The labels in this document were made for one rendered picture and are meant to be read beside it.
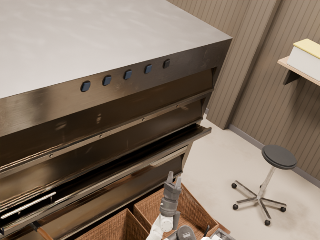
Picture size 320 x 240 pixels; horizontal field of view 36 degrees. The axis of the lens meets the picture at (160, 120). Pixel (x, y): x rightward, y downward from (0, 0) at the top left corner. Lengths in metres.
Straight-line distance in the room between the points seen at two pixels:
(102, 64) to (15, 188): 0.77
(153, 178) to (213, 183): 1.97
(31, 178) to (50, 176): 0.13
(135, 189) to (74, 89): 1.33
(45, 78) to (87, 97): 0.29
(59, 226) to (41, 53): 1.12
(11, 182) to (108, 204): 1.01
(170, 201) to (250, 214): 2.92
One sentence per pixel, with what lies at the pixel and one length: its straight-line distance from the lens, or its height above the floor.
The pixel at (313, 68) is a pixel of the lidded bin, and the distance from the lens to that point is 5.47.
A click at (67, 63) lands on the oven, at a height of 2.10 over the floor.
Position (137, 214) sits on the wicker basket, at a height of 0.80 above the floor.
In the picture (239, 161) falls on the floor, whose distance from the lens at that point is 6.15.
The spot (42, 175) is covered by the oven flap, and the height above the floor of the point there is 1.54.
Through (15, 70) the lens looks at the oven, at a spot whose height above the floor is 2.10.
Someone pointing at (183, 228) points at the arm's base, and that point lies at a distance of 2.78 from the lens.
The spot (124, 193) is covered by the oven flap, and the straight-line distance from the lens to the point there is 3.50.
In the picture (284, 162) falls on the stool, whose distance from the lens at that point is 5.15.
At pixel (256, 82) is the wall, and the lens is 6.33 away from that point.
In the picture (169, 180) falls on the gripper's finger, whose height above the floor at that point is 1.69.
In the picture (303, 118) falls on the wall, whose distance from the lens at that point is 6.18.
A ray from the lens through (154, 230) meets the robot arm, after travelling 2.68.
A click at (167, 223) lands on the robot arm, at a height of 1.55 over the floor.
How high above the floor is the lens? 3.27
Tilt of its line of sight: 31 degrees down
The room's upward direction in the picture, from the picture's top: 18 degrees clockwise
